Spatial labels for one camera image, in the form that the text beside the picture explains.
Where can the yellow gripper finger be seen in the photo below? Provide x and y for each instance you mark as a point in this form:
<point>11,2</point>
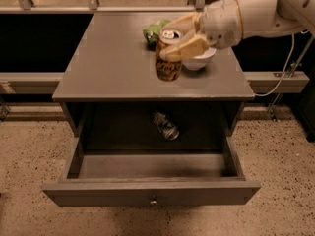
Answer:
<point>185,49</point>
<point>185,25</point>

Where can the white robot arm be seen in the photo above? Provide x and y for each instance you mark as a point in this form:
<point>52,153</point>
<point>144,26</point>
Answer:
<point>274,18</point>

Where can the white ceramic bowl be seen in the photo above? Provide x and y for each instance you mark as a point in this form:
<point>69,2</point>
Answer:
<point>201,61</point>

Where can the grey cabinet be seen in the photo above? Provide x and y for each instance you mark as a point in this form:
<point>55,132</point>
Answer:
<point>116,64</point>

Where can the silver can in drawer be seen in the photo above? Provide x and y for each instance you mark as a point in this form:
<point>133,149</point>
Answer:
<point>168,130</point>

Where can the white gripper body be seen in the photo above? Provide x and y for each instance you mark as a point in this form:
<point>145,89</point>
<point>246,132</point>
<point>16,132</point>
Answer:
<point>220,24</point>

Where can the orange soda can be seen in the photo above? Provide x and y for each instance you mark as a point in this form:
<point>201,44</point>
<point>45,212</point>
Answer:
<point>167,71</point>

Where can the green chip bag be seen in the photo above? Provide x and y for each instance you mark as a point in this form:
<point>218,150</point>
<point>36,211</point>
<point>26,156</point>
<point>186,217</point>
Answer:
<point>151,32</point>

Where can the open grey top drawer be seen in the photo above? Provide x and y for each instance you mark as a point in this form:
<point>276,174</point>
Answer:
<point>119,158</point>

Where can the metal drawer knob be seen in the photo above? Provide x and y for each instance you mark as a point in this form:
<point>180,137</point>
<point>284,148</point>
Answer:
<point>153,202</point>

